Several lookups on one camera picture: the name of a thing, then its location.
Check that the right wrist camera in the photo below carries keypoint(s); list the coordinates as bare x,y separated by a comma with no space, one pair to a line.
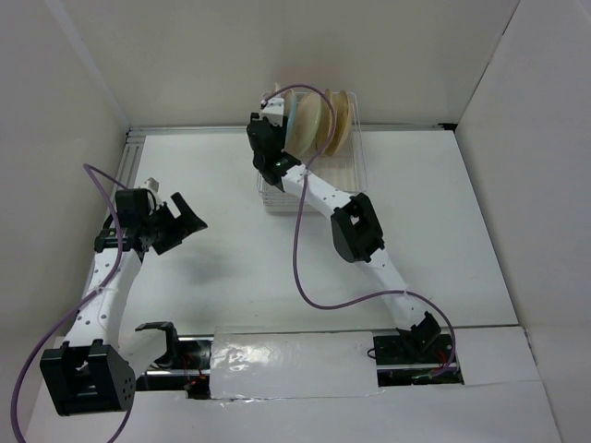
273,110

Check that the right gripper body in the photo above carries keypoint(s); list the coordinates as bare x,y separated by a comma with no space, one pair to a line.
261,134

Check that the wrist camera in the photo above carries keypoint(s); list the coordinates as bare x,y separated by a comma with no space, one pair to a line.
273,110
151,184

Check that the floral cream plate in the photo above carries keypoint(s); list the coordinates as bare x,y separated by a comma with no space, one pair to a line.
344,119
328,121

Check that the green and cream plate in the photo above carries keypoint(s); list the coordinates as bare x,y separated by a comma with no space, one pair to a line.
307,121

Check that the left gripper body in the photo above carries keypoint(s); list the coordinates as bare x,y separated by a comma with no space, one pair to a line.
158,221

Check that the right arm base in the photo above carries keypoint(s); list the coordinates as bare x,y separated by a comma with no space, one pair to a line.
410,357

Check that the blue and cream plate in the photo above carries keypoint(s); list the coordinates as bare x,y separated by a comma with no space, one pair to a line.
290,106

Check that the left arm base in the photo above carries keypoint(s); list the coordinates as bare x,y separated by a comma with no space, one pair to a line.
182,363

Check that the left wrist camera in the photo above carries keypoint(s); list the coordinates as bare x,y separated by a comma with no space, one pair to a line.
151,184

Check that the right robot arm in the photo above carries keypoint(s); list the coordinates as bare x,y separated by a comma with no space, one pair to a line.
357,235

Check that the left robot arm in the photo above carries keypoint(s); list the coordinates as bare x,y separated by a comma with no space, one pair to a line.
91,372

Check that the white taped cover panel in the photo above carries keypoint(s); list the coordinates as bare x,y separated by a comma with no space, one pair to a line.
292,366

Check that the white drip tray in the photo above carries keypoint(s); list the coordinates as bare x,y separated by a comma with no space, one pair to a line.
286,205

